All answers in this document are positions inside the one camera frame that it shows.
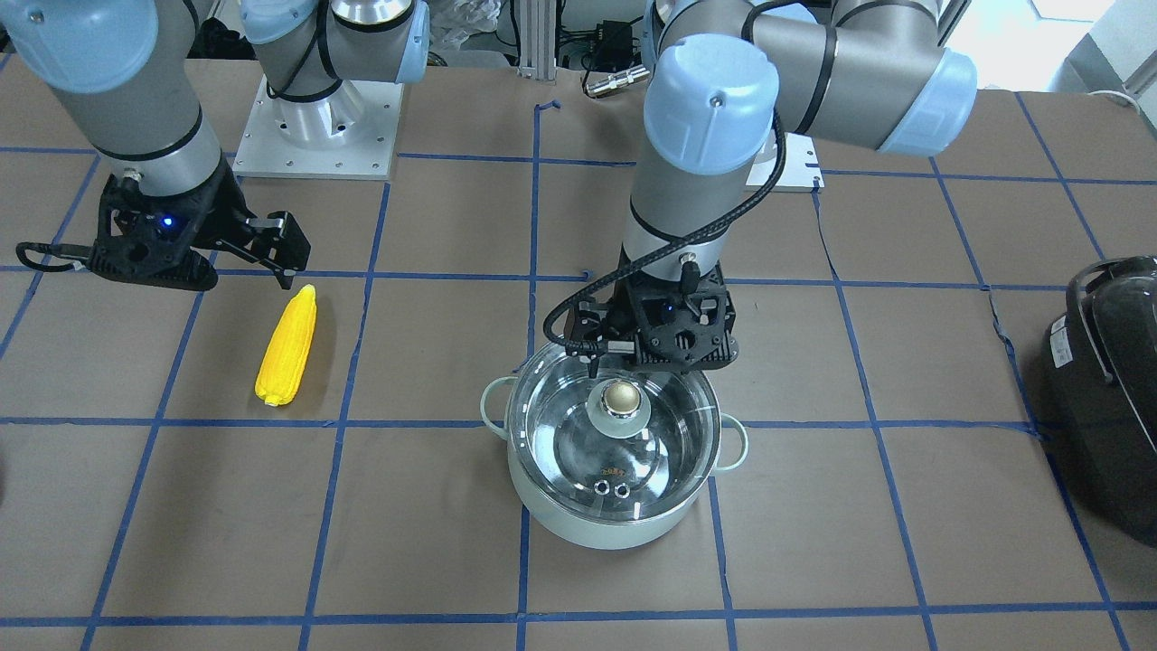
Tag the yellow corn cob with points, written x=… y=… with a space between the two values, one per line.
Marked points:
x=284 y=363

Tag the dark rice cooker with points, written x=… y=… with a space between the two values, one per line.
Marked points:
x=1102 y=369

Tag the pale green electric pot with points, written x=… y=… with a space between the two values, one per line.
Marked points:
x=615 y=488

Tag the aluminium frame post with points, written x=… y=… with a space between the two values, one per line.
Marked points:
x=537 y=31

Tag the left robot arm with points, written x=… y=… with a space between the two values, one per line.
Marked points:
x=730 y=81

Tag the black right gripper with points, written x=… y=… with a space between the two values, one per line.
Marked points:
x=220 y=206

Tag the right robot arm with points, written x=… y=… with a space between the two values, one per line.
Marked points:
x=117 y=68

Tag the glass pot lid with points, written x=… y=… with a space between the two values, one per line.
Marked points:
x=615 y=443

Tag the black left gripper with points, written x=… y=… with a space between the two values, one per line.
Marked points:
x=592 y=321

